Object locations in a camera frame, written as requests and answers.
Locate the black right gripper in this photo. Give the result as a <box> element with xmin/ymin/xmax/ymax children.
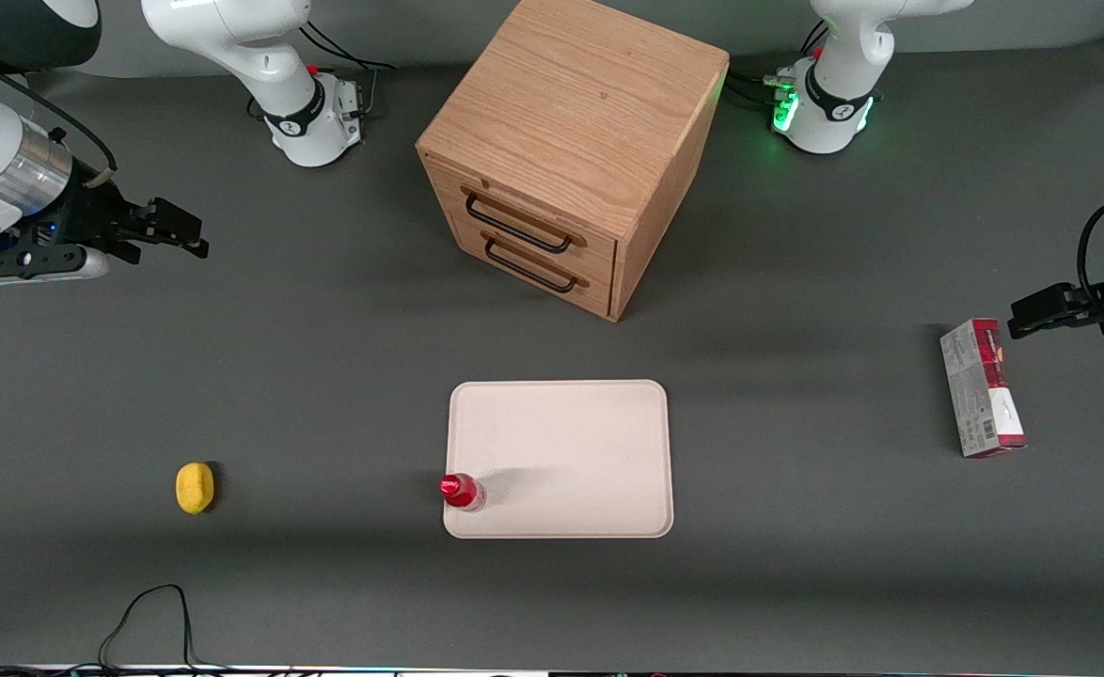
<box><xmin>39</xmin><ymin>172</ymin><xmax>212</xmax><ymax>271</ymax></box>

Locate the red coke bottle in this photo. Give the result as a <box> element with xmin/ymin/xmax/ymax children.
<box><xmin>438</xmin><ymin>472</ymin><xmax>488</xmax><ymax>512</ymax></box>

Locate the cream plastic tray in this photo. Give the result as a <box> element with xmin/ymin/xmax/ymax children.
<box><xmin>442</xmin><ymin>378</ymin><xmax>676</xmax><ymax>541</ymax></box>

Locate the red and grey carton box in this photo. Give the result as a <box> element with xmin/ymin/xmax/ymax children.
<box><xmin>938</xmin><ymin>317</ymin><xmax>1028</xmax><ymax>460</ymax></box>

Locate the yellow lemon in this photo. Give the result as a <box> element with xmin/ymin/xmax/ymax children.
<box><xmin>175</xmin><ymin>461</ymin><xmax>217</xmax><ymax>516</ymax></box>

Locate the wooden drawer front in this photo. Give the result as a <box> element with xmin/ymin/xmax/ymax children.
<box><xmin>443</xmin><ymin>211</ymin><xmax>618</xmax><ymax>321</ymax></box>
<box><xmin>424</xmin><ymin>156</ymin><xmax>618</xmax><ymax>280</ymax></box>

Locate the wooden drawer cabinet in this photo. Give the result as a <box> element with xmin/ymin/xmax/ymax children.
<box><xmin>415</xmin><ymin>0</ymin><xmax>731</xmax><ymax>323</ymax></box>

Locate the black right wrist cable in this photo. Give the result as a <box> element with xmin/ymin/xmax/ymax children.
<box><xmin>0</xmin><ymin>41</ymin><xmax>119</xmax><ymax>191</ymax></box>

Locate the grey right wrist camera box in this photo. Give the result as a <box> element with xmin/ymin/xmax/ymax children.
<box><xmin>0</xmin><ymin>244</ymin><xmax>112</xmax><ymax>284</ymax></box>

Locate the black right arm base cable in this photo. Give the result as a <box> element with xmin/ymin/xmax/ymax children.
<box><xmin>302</xmin><ymin>17</ymin><xmax>395</xmax><ymax>74</ymax></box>

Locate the black arm base cable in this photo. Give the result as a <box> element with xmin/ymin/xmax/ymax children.
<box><xmin>302</xmin><ymin>17</ymin><xmax>395</xmax><ymax>74</ymax></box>
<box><xmin>727</xmin><ymin>19</ymin><xmax>830</xmax><ymax>106</ymax></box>

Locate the black metal drawer handle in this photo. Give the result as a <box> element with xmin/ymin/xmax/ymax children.
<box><xmin>462</xmin><ymin>187</ymin><xmax>589</xmax><ymax>256</ymax></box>
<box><xmin>481</xmin><ymin>232</ymin><xmax>591</xmax><ymax>295</ymax></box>

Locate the black left arm base cable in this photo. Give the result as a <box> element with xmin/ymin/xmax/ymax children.
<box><xmin>727</xmin><ymin>19</ymin><xmax>830</xmax><ymax>106</ymax></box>

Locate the thin black looped table cable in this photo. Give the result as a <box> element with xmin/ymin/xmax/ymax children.
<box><xmin>99</xmin><ymin>584</ymin><xmax>226</xmax><ymax>674</ymax></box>

